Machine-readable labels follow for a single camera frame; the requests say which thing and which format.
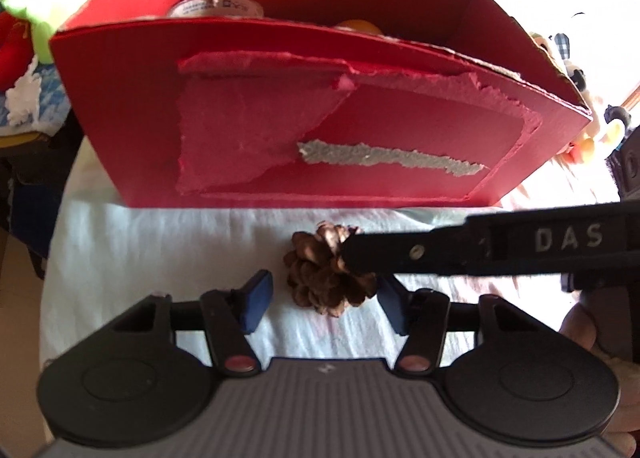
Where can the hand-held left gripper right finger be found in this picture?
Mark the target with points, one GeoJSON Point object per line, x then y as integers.
{"type": "Point", "coordinates": [395, 305]}

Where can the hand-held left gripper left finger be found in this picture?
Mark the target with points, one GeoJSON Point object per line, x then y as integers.
{"type": "Point", "coordinates": [257, 299]}

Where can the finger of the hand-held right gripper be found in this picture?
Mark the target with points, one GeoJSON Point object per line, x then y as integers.
{"type": "Point", "coordinates": [400, 252]}

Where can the brown pine cone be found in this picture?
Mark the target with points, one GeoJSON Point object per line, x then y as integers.
{"type": "Point", "coordinates": [320, 280]}

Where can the red cardboard box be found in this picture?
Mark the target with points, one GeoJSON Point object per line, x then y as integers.
{"type": "Point", "coordinates": [400, 148]}

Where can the orange ball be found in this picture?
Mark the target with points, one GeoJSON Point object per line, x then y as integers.
{"type": "Point", "coordinates": [360, 27]}

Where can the person's right hand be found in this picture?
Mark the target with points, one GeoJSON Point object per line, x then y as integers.
{"type": "Point", "coordinates": [577, 323]}

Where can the yellow plush toy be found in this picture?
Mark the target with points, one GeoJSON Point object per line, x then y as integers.
{"type": "Point", "coordinates": [595, 138]}

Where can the white tablecloth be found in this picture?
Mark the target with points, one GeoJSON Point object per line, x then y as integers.
{"type": "Point", "coordinates": [150, 248]}

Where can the pale checked plush toy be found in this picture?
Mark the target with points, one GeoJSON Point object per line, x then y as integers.
{"type": "Point", "coordinates": [560, 55]}

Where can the dark furniture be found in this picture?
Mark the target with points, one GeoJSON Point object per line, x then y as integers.
{"type": "Point", "coordinates": [35, 178]}

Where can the clear tape roll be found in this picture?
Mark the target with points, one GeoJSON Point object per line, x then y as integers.
{"type": "Point", "coordinates": [215, 7]}

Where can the white and blue cloth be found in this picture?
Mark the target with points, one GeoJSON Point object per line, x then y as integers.
{"type": "Point", "coordinates": [35, 98]}

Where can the red plush toy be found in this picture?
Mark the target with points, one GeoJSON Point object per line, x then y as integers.
{"type": "Point", "coordinates": [12, 50]}

